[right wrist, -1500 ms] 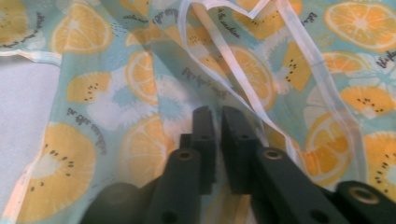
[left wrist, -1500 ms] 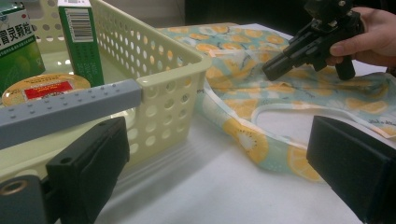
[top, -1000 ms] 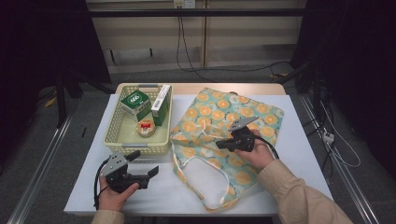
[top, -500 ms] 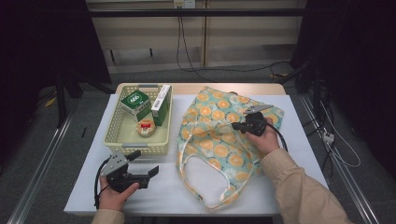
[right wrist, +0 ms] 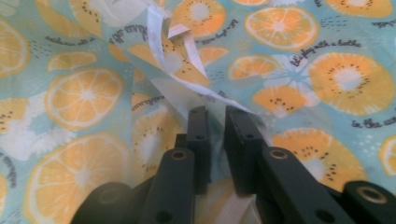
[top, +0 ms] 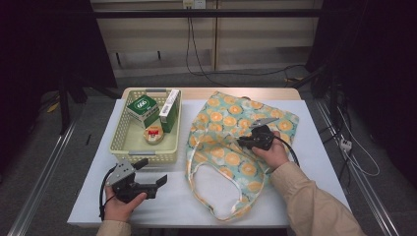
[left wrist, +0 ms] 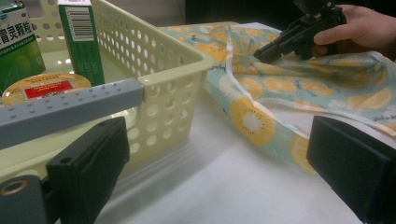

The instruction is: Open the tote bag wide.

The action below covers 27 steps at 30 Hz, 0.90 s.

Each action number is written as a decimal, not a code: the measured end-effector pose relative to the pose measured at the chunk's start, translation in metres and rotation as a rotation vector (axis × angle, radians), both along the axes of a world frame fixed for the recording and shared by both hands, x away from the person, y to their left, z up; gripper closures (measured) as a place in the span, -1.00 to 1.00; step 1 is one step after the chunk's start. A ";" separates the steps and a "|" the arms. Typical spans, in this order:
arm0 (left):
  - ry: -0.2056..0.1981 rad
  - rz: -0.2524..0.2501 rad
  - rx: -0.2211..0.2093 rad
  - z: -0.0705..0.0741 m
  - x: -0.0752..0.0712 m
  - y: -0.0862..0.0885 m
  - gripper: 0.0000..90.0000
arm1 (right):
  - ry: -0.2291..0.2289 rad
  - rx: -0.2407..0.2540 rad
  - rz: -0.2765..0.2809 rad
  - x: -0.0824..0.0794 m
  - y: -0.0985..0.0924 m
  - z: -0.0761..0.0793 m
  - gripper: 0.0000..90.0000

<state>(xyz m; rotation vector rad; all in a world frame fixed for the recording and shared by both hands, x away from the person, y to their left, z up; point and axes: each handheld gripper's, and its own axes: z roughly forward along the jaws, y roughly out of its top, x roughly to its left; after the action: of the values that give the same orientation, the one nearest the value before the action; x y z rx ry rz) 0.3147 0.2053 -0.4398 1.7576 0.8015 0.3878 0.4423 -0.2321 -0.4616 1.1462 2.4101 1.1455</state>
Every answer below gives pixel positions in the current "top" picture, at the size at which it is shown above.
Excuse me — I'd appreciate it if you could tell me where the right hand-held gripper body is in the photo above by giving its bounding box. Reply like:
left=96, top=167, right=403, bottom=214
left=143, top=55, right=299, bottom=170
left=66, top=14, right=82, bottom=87
left=242, top=117, right=280, bottom=151

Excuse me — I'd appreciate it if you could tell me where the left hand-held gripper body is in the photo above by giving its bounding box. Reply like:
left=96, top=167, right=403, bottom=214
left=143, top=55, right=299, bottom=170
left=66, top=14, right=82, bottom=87
left=104, top=159, right=159, bottom=205

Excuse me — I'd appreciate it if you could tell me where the pale yellow plastic basket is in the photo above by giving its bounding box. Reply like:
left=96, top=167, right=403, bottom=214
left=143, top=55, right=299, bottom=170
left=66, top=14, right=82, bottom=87
left=108, top=88, right=183, bottom=166

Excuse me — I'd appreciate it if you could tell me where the orange print cloth bag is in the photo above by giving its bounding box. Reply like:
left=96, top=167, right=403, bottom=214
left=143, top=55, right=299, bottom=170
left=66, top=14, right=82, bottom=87
left=184, top=90, right=300, bottom=222

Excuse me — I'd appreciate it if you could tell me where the small round tin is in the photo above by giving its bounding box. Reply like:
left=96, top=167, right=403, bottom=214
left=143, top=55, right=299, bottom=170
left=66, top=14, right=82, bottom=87
left=143, top=125, right=165, bottom=146

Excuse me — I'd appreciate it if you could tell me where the wide green and white box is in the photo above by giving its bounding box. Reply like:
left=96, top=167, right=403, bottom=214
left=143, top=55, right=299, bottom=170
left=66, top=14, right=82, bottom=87
left=126, top=93, right=160, bottom=130

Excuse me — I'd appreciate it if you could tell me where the narrow green and white box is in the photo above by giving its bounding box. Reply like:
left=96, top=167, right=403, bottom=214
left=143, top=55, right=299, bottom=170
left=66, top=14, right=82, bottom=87
left=158, top=88, right=182, bottom=134

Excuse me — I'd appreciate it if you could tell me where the person's right hand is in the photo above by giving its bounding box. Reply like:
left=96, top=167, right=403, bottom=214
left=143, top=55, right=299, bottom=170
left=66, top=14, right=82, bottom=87
left=251, top=131, right=291, bottom=172

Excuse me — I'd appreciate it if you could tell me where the person's left hand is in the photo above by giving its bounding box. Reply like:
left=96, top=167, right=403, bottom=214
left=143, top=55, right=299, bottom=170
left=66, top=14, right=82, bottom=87
left=103, top=186, right=149, bottom=223

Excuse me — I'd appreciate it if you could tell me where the white table board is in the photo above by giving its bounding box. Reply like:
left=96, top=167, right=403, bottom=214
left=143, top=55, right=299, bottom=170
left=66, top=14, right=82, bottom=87
left=67, top=97, right=352, bottom=229

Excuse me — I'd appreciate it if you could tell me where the black metal stand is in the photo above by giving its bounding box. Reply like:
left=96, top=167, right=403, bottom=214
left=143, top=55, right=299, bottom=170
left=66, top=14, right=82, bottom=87
left=58, top=77, right=73, bottom=136

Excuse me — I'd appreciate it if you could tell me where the black horizontal bar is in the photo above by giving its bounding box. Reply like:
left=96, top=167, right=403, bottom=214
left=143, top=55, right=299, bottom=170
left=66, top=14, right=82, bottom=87
left=92, top=8, right=324, bottom=19

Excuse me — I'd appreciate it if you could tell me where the black curtain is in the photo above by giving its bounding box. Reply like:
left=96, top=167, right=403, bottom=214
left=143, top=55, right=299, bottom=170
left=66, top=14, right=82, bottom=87
left=0, top=0, right=118, bottom=165
left=306, top=0, right=417, bottom=186

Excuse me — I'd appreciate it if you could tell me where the left hand-held gripper cable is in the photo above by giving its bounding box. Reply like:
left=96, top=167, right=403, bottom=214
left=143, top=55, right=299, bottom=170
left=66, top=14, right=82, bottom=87
left=98, top=165, right=118, bottom=221

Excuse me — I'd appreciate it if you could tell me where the hand-held gripper cable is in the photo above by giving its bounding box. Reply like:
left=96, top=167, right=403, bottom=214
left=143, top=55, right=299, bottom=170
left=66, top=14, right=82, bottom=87
left=273, top=135, right=300, bottom=167
left=98, top=165, right=118, bottom=221

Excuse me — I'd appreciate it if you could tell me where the right hand-held gripper cable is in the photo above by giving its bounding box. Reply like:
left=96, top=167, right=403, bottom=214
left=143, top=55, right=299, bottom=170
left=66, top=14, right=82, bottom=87
left=273, top=135, right=300, bottom=167

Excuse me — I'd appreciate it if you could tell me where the aluminium floor rail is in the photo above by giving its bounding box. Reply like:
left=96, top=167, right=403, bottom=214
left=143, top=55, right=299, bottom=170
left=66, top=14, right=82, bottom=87
left=8, top=120, right=79, bottom=236
left=315, top=99, right=400, bottom=236

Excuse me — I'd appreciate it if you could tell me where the black wall cable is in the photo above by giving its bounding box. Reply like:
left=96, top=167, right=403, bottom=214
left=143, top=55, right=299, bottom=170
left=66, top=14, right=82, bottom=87
left=185, top=7, right=308, bottom=88

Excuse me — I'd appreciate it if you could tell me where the white floor cable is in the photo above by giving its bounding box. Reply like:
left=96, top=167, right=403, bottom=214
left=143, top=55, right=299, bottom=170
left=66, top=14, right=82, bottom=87
left=336, top=107, right=382, bottom=178

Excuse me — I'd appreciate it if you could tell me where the white wall socket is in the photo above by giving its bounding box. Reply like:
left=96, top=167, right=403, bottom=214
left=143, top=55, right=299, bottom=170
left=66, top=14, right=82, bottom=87
left=182, top=0, right=207, bottom=10

